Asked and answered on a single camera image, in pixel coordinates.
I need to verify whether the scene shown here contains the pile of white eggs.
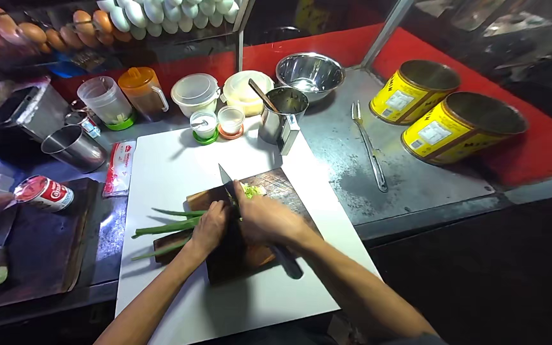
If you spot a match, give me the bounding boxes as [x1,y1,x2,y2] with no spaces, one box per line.
[96,0,240,40]

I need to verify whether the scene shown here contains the person's left hand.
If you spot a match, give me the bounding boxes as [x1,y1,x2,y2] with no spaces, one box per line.
[192,201,229,256]

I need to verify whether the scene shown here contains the chopped scallion pieces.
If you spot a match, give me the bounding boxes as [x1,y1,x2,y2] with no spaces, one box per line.
[239,182,267,200]

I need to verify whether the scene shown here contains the person's right forearm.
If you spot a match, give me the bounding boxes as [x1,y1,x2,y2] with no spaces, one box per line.
[295,229,442,344]

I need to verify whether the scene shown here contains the small jar with green lid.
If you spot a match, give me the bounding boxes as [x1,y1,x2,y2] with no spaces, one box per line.
[189,110,219,146]

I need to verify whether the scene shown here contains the white board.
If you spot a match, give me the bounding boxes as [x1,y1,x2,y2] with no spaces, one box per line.
[114,115,383,345]

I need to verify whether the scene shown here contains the large dark wooden board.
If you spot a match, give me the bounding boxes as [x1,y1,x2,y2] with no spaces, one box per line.
[0,177,104,313]

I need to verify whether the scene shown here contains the round tub with translucent lid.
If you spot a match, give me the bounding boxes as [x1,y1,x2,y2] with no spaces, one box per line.
[171,73,220,119]

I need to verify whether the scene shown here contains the small can with blue label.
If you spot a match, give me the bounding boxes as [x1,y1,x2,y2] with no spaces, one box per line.
[65,110,101,140]

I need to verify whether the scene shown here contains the person's right hand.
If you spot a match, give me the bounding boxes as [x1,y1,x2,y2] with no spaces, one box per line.
[232,179,311,246]

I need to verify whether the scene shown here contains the stainless steel bowl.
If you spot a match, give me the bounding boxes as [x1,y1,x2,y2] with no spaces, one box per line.
[275,52,346,103]

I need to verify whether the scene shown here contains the long metal fork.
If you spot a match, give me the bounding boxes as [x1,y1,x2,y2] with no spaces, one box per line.
[351,100,389,193]

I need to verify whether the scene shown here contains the knife with black handle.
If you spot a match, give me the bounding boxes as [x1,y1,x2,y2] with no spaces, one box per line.
[218,163,304,280]

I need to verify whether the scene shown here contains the clear container with green base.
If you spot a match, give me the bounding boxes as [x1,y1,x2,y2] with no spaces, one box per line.
[77,76,137,131]

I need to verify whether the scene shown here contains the round tub with yellowish lid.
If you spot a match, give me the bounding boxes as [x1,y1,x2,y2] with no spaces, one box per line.
[219,70,275,117]

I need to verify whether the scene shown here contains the red and white can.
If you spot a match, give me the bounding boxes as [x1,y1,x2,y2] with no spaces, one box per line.
[14,175,75,213]

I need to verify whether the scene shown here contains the metal pitcher with handle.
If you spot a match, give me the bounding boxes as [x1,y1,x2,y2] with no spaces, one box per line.
[258,86,310,156]

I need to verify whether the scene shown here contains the red and white packet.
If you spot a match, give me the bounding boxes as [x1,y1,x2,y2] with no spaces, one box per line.
[103,140,137,198]

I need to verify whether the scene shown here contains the glass display case frame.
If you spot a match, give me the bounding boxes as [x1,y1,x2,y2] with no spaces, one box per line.
[233,0,416,73]

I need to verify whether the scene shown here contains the large yellow tin can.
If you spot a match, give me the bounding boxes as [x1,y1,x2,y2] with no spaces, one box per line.
[401,91,529,166]
[369,59,462,126]

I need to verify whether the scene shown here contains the square metal container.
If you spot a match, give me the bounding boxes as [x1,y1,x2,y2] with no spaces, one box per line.
[0,77,69,151]

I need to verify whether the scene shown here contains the brown wooden cutting board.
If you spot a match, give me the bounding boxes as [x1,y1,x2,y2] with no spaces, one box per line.
[154,167,324,286]

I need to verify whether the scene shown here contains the person's left forearm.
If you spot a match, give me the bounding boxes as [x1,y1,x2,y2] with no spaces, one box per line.
[93,241,208,345]

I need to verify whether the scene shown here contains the pitcher with orange lid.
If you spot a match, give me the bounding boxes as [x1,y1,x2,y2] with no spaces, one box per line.
[117,66,170,123]

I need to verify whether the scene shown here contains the green scallion stalks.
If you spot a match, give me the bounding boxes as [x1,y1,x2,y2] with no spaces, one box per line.
[131,207,209,262]

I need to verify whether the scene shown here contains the tall stainless steel cup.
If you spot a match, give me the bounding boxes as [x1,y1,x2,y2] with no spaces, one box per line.
[41,125,107,174]

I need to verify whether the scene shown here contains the pile of brown eggs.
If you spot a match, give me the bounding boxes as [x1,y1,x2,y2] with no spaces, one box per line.
[0,5,133,54]

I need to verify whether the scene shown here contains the small jar with orange lid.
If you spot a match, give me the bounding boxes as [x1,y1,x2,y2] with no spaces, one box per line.
[218,105,245,141]

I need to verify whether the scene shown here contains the wooden-handled utensil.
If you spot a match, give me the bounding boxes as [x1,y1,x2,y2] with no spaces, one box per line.
[248,79,280,114]

